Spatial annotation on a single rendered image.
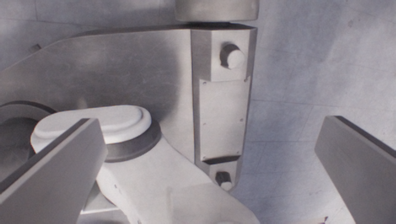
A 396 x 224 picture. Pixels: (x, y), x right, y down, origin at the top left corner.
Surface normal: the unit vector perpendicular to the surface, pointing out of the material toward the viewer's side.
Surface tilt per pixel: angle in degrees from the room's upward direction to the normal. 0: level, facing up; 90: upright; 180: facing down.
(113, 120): 90
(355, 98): 0
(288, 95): 0
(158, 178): 90
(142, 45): 0
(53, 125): 90
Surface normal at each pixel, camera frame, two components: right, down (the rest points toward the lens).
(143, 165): -0.02, -0.88
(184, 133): 0.19, 0.47
